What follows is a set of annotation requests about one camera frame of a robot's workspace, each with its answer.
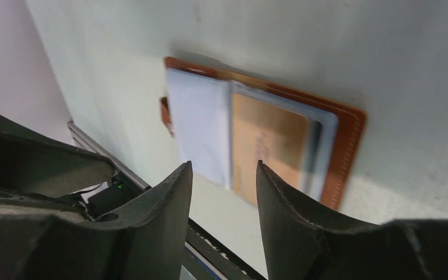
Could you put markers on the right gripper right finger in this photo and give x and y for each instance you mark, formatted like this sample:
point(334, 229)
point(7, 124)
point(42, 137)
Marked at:
point(304, 239)

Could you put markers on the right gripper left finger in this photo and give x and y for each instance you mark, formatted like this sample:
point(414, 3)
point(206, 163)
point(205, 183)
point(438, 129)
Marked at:
point(142, 239)

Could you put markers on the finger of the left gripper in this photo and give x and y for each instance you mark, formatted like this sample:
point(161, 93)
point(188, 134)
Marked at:
point(38, 172)

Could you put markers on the gold VIP credit card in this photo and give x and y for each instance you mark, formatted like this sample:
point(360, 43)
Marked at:
point(275, 135)

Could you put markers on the brown leather card holder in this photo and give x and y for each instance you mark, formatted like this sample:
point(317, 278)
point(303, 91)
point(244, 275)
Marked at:
point(225, 122)

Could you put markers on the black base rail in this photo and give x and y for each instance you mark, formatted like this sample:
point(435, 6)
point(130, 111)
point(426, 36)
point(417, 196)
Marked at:
point(204, 256)

